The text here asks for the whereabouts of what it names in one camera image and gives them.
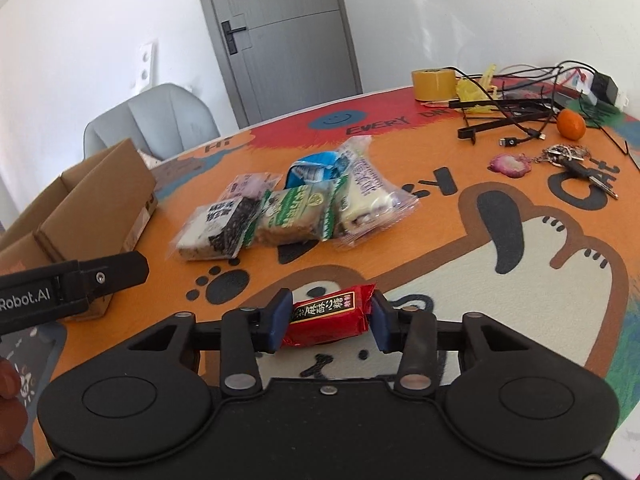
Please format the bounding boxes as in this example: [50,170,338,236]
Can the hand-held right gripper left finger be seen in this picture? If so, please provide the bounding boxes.
[127,289,293,397]

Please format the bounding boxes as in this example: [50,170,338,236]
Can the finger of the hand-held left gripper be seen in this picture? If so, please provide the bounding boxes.
[57,251,150,318]

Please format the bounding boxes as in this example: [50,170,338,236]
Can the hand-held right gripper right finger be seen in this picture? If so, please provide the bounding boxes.
[369,292,533,397]

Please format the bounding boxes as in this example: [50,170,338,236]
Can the red snack packet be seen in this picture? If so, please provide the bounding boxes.
[282,284,377,349]

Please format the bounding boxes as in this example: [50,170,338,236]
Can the cardboard box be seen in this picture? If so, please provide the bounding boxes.
[0,139,160,321]

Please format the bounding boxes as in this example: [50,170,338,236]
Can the green and white snack packet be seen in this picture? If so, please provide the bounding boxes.
[256,180,347,247]

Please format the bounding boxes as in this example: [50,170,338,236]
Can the black and white snack packet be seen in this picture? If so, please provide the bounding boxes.
[167,195,264,264]

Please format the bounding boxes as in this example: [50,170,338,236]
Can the long clear cream snack packet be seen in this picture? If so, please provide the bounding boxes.
[334,135,421,249]

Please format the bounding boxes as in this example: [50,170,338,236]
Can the pink snack packet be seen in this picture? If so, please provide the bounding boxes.
[220,172,284,202]

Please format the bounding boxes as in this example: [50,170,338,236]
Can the blue and white snack packet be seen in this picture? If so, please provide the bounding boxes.
[287,150,351,189]

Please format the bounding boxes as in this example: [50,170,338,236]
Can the person's left hand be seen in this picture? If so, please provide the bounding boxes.
[0,357,36,480]

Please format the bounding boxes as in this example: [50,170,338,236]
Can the grey upholstered chair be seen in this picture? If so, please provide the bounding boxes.
[83,82,221,162]

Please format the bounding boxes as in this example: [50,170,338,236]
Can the white foam piece with holes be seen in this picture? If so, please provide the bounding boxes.
[132,39,157,92]

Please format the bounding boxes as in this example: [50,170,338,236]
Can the yellow tape roll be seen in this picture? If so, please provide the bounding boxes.
[411,67,459,103]

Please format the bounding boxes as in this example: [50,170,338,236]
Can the yellow plastic bag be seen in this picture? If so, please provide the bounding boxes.
[455,64,501,112]

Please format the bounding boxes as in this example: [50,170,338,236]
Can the bunch of keys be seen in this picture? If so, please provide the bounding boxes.
[532,144,621,200]

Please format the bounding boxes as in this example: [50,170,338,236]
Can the grey door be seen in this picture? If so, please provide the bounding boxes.
[191,0,363,129]

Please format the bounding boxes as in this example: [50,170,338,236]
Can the tangerine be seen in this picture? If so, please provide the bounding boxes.
[556,109,587,140]

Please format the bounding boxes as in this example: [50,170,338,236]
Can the white power strip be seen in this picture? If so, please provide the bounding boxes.
[565,67,631,111]

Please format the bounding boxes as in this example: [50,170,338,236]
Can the black power adapter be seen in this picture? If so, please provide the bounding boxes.
[591,72,621,104]

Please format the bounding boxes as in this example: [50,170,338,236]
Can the pink keychain charm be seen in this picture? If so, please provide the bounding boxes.
[489,154,532,179]

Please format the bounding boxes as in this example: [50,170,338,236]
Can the black charging cable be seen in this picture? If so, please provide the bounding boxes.
[497,127,549,149]

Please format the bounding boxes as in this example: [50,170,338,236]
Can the black door handle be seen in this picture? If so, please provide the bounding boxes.
[221,20,248,55]

